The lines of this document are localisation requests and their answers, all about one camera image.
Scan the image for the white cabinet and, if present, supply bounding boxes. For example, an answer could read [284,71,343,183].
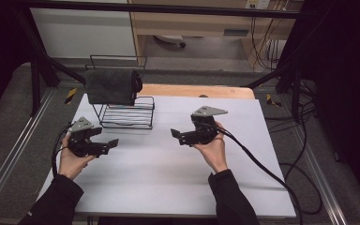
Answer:
[28,7,138,59]

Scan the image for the black wire rack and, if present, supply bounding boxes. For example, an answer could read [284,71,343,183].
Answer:
[84,54,156,130]

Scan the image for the dark towel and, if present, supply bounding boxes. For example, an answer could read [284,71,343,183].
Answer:
[84,68,143,107]

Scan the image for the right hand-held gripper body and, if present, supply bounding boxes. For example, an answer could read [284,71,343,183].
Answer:
[189,105,229,146]

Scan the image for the hand-held gripper cable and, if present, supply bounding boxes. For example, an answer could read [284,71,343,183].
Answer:
[217,126,323,225]
[51,123,75,178]

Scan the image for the person's right hand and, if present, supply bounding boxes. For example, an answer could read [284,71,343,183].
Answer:
[193,121,230,174]

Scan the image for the yellow black floor tape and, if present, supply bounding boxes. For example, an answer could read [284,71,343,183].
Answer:
[64,87,78,106]
[265,93,283,108]

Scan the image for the white power strip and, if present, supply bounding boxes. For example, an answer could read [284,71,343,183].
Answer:
[245,0,272,10]

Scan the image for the left hand-held gripper cable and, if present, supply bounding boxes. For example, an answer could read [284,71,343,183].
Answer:
[51,123,75,178]

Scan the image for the black frame strut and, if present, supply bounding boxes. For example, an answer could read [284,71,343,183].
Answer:
[13,7,88,117]
[243,55,304,123]

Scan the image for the black frame crossbar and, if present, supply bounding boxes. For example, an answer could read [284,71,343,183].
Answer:
[12,0,310,20]

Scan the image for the white chair base with caster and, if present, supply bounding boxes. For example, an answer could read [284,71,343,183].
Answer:
[154,34,188,50]

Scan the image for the light wooden desk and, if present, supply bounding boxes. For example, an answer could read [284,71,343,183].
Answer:
[127,0,304,68]

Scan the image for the right hand-held gripper cable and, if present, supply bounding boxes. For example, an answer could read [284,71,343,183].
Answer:
[217,126,323,225]

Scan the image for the bundle of black floor cables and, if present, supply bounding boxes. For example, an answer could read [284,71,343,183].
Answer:
[263,79,320,182]

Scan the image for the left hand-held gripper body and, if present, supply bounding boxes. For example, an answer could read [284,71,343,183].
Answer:
[67,116,111,158]

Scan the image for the person's left hand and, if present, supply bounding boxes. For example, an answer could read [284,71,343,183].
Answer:
[57,133,97,181]

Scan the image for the aluminium floor rail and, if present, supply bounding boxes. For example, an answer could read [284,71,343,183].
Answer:
[289,125,350,225]
[0,88,57,217]

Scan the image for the hanging black cables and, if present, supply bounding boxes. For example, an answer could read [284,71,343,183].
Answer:
[250,16,284,71]

